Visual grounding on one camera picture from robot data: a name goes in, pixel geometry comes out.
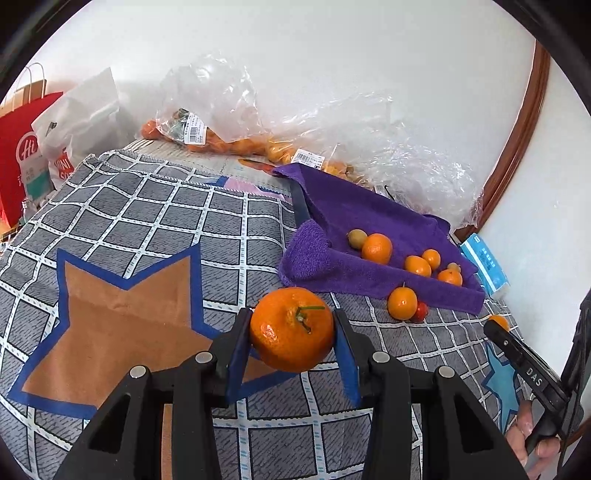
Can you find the blue tissue pack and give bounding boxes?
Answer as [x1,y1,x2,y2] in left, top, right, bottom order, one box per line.
[459,233,509,296]

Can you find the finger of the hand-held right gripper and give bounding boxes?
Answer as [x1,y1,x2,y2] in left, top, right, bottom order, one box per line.
[483,318,532,370]

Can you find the purple towel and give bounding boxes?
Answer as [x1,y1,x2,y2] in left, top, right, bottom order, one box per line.
[272,164,485,315]

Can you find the clear bag of mandarins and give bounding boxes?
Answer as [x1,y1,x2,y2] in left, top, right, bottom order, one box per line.
[141,53,271,155]

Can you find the small orange with stem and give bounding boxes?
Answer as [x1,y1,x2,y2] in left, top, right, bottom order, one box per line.
[387,284,419,320]

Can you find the grey checkered star blanket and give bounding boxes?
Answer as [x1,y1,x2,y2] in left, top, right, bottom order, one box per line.
[0,150,527,480]

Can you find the brown wooden frame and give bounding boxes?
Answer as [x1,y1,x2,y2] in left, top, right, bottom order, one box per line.
[455,44,552,232]

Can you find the white plastic bag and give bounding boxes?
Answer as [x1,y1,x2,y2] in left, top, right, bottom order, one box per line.
[31,67,122,190]

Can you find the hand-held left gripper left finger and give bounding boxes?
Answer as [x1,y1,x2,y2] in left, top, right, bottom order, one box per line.
[54,308,254,480]

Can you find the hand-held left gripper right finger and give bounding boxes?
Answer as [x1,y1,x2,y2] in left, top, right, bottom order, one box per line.
[333,308,532,480]

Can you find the crumpled clear plastic bag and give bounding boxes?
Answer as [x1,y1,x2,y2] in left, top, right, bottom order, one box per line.
[365,115,483,227]

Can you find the person's right hand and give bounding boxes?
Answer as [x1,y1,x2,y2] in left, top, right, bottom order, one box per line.
[508,399,561,480]

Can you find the clear bag of kumquats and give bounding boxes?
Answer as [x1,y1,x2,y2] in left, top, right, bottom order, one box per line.
[265,90,393,185]

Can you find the large orange with green stem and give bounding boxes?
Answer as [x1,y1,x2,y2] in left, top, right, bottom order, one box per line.
[250,287,335,373]

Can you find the red paper bag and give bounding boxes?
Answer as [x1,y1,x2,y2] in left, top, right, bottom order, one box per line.
[0,62,65,227]

